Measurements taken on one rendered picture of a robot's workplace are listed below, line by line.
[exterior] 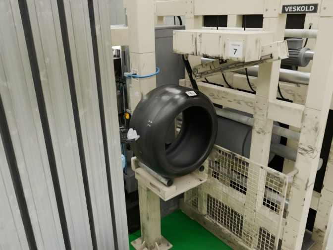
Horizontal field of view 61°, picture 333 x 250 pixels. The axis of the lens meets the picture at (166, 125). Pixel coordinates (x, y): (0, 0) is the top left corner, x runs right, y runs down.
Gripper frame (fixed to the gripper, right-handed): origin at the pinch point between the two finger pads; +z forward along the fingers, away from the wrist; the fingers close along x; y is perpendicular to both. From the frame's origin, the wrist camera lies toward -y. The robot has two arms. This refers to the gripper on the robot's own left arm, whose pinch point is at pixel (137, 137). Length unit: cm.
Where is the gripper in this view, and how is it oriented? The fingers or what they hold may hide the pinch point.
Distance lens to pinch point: 162.2
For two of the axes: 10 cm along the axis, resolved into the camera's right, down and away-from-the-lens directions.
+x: -6.2, -2.8, 7.4
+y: 0.8, -9.5, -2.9
